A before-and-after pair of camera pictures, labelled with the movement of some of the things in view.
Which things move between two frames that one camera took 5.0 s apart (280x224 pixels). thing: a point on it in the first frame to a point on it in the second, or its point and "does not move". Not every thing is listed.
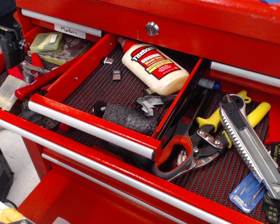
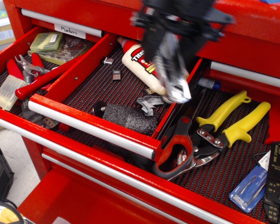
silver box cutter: x=233 y=108 to x=170 y=65
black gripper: x=13 y=44 to x=185 y=16
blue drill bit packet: x=248 y=194 does not move
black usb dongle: x=116 y=75 does not move
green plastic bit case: x=44 y=41 does not move
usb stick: x=148 y=91 does not move
